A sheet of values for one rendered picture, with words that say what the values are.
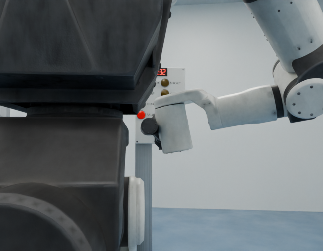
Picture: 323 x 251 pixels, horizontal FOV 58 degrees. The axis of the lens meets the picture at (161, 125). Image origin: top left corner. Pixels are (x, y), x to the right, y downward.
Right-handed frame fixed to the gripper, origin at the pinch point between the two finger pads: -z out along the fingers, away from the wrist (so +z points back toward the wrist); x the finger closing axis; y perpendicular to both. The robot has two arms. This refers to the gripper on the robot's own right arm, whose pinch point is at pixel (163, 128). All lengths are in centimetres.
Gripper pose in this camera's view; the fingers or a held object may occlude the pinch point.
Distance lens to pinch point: 84.9
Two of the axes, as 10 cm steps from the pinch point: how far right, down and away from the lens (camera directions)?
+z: 0.8, -0.6, -9.9
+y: 10.0, 0.1, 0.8
